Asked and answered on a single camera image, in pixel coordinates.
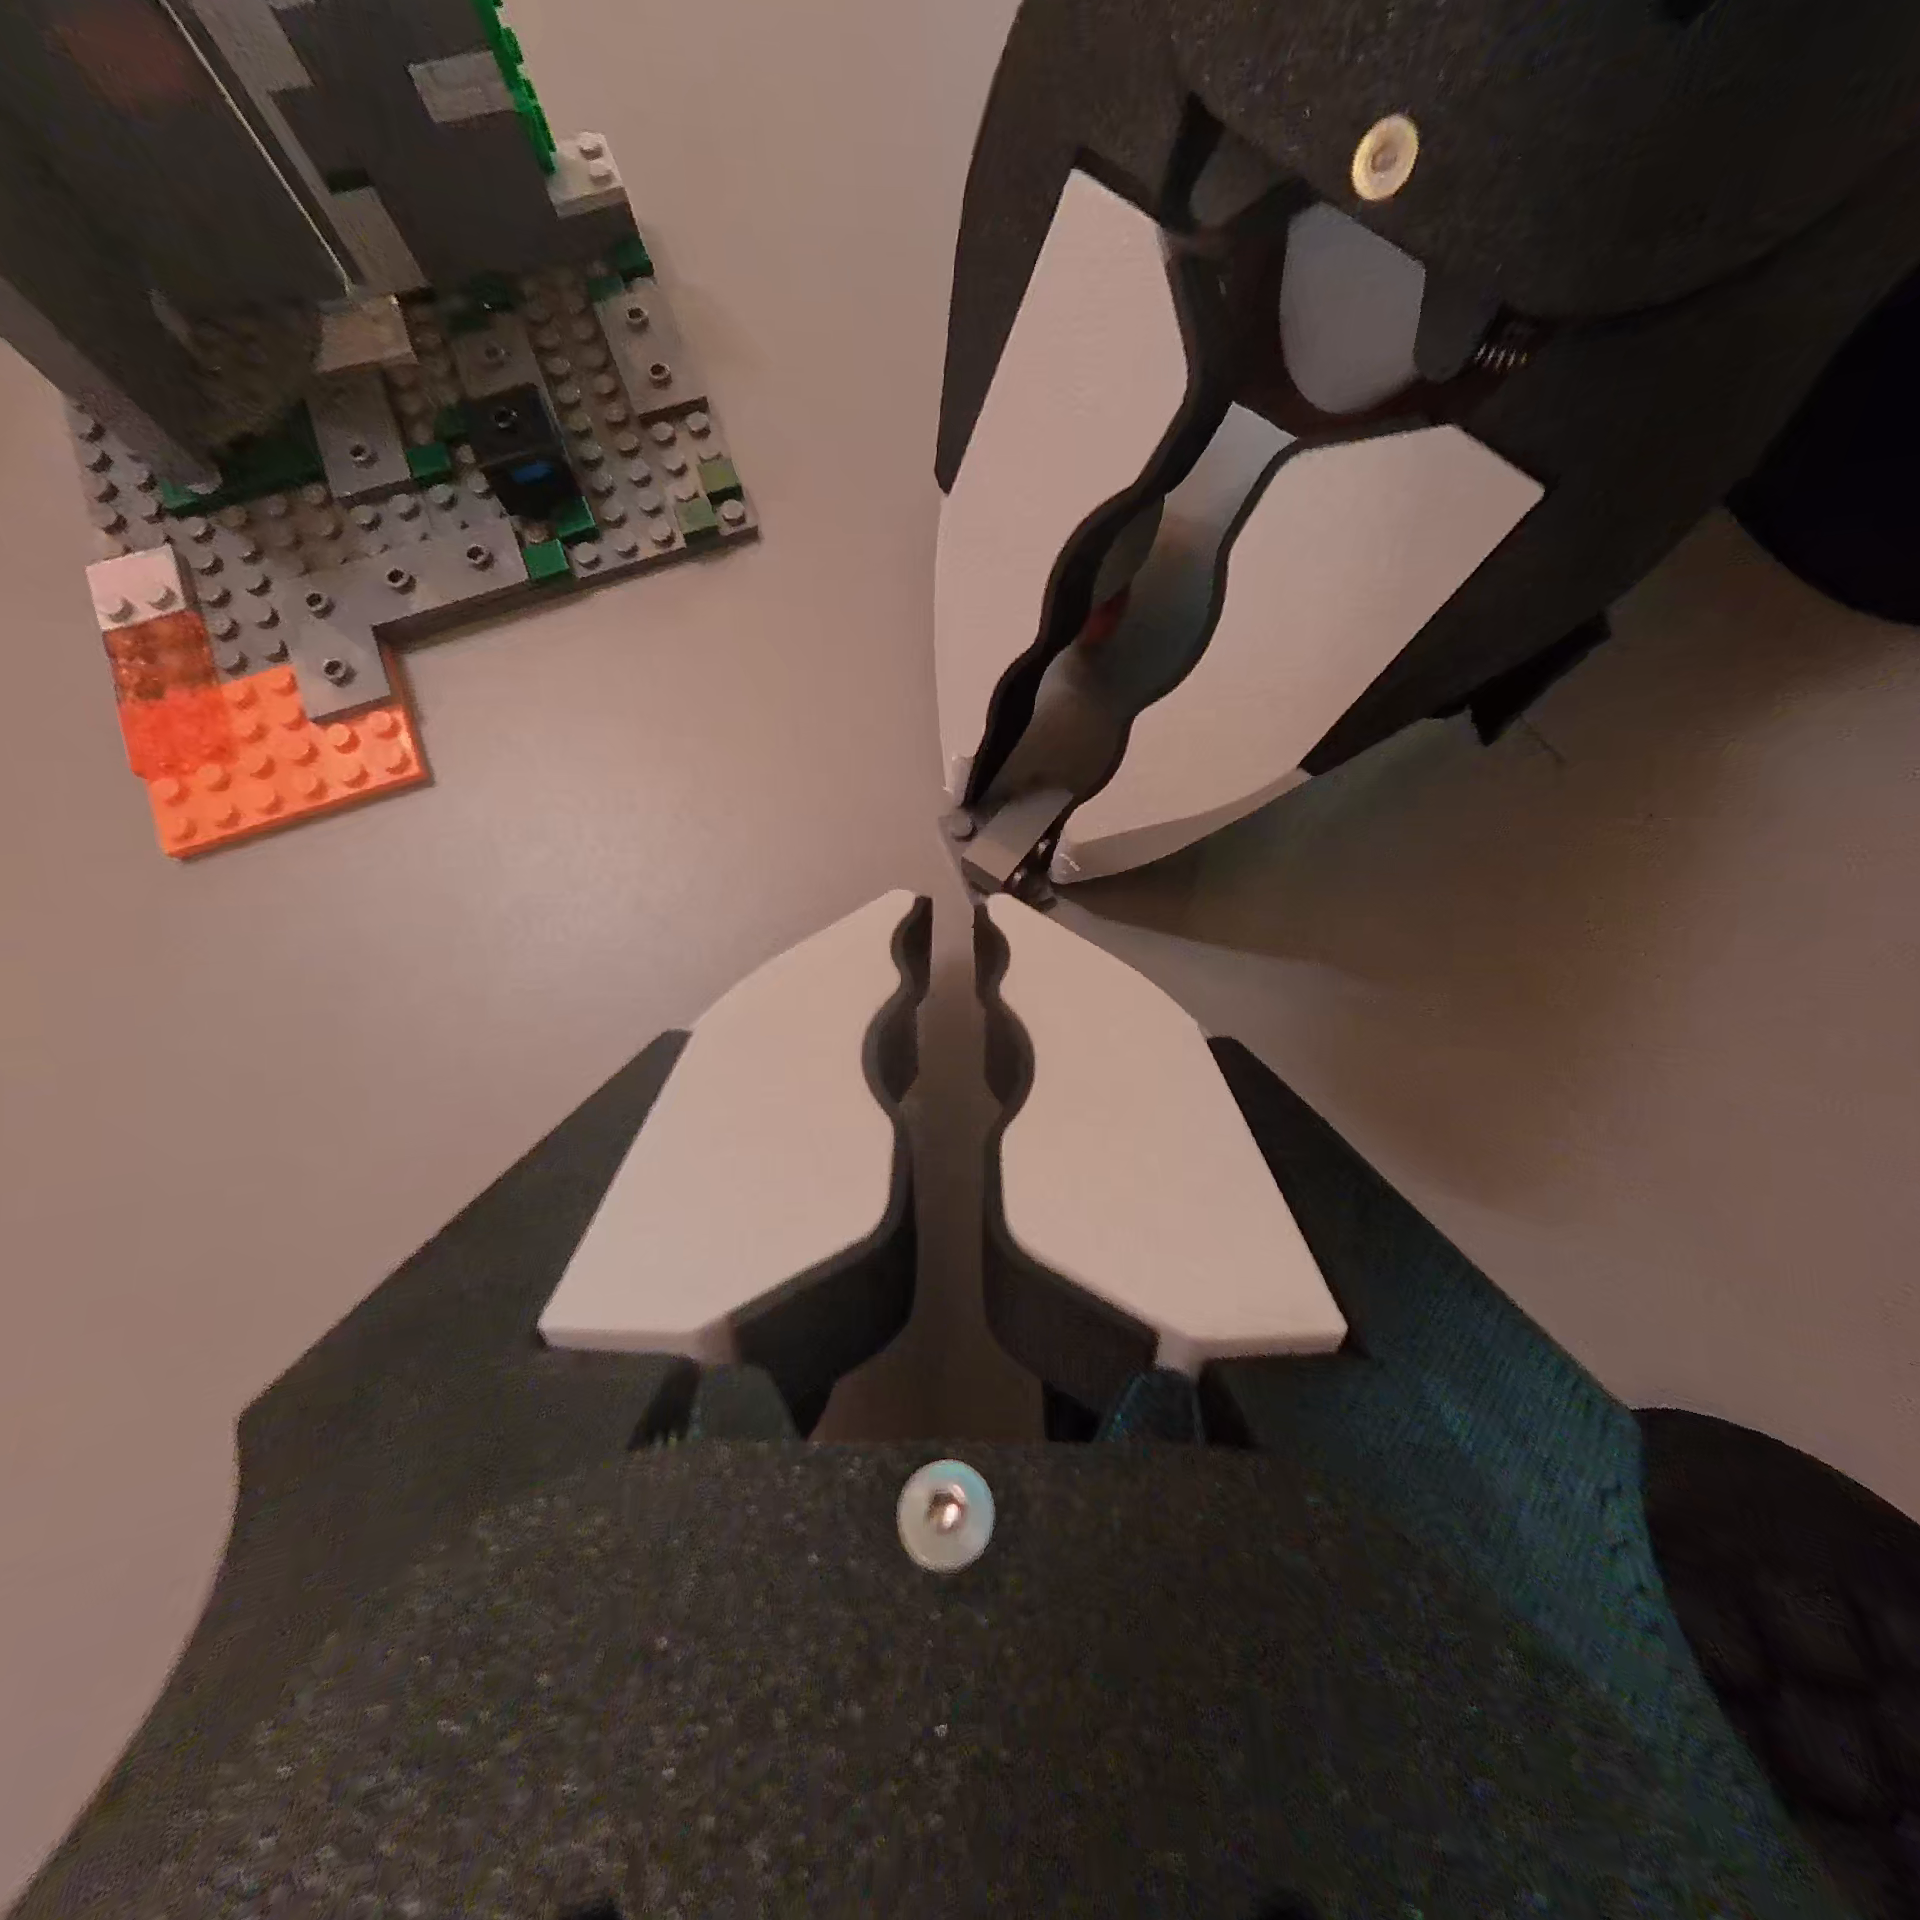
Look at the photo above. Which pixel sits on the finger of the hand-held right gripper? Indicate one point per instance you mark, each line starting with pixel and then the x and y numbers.
pixel 1066 390
pixel 1349 599

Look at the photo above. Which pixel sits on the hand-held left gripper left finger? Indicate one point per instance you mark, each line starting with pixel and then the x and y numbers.
pixel 750 1172

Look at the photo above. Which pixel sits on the dark grey toy brick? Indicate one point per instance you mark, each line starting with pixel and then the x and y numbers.
pixel 1026 820

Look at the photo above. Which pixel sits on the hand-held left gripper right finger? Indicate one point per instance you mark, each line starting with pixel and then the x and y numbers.
pixel 1154 1172

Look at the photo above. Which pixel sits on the grey desk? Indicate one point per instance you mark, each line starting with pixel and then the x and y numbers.
pixel 300 1125

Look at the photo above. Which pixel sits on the toy brick tower build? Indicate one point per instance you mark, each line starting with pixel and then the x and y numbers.
pixel 376 599

